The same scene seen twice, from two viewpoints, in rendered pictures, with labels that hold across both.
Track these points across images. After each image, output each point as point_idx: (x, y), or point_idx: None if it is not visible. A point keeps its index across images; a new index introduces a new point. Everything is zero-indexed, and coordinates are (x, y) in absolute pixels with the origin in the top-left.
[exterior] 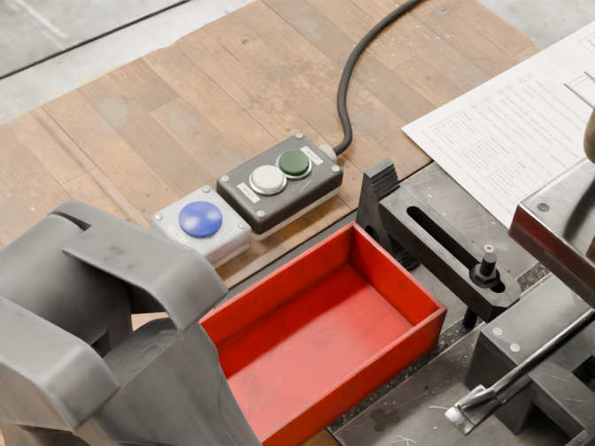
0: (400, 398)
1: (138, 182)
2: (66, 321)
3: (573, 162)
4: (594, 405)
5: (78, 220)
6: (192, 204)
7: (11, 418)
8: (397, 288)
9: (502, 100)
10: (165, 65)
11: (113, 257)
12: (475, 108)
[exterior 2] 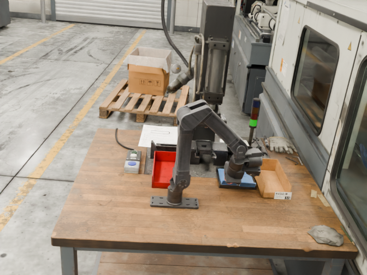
0: None
1: (111, 168)
2: None
3: (164, 139)
4: (208, 148)
5: (184, 106)
6: (129, 162)
7: (198, 123)
8: (167, 156)
9: (146, 137)
10: (91, 156)
11: (195, 103)
12: (143, 139)
